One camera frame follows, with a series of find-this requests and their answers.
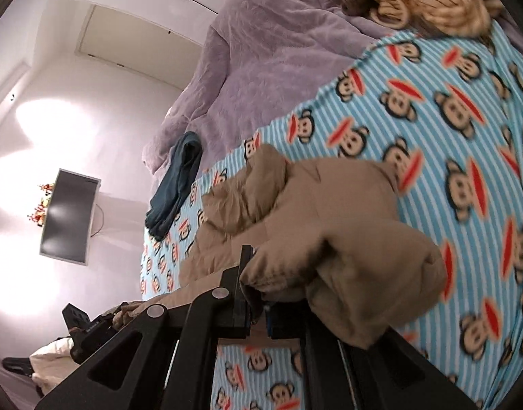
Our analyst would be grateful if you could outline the small colourful toy figures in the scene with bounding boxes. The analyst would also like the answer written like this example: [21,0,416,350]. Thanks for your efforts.
[28,183,56,228]

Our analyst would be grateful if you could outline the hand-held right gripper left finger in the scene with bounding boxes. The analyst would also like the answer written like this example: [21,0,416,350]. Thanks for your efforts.
[35,245,263,410]

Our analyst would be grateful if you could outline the white cloth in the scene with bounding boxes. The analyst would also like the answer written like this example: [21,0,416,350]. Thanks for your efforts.
[30,337,76,396]

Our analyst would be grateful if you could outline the dark teal pants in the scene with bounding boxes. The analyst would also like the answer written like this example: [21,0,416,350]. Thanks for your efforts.
[144,131,202,242]

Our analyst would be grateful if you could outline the white wardrobe doors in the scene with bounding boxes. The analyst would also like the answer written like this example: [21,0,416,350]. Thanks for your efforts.
[64,0,247,91]

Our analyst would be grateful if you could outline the monkey print striped blanket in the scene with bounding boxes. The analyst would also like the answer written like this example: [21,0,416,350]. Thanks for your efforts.
[140,20,523,410]

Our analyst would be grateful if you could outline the purple fleece blanket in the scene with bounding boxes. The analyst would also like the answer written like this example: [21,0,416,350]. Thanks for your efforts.
[142,0,384,177]

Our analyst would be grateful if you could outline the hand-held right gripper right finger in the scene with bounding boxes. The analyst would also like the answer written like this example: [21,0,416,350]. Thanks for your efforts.
[265,306,481,410]

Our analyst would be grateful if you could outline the tan puffer jacket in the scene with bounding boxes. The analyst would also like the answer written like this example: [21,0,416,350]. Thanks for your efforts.
[116,143,448,350]

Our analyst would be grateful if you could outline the thin monitor cable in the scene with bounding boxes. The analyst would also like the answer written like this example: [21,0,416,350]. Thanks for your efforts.
[90,203,107,237]

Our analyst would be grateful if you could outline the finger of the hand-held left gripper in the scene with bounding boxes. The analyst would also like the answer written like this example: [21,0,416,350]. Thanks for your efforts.
[62,302,92,330]

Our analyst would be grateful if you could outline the grey flat monitor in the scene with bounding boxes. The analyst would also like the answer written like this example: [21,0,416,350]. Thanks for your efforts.
[39,169,102,266]

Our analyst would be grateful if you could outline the beige knit sweater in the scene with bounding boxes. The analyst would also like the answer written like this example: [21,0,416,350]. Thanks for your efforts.
[369,0,506,38]

